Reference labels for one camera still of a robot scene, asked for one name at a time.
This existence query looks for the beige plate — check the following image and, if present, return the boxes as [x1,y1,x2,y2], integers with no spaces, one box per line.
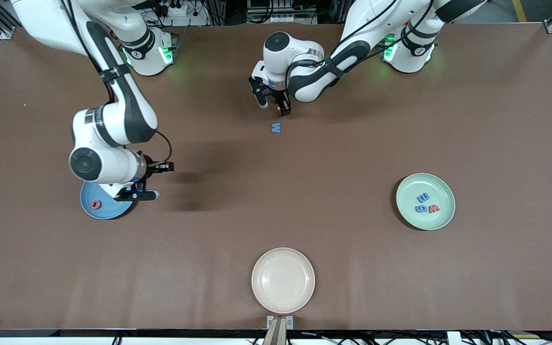
[251,247,316,315]

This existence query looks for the white power strip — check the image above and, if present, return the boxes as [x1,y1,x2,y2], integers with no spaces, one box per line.
[154,0,209,27]

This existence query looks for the blue plate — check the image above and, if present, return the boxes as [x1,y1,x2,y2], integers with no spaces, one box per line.
[80,182,135,220]

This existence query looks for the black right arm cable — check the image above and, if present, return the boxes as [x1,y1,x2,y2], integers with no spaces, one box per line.
[153,129,174,167]

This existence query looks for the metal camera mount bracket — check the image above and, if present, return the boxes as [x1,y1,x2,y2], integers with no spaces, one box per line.
[263,315,294,345]

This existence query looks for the background equipment rack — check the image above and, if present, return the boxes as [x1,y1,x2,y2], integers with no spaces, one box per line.
[246,0,318,24]

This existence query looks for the green plate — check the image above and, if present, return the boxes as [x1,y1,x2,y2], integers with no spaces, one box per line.
[395,172,456,231]

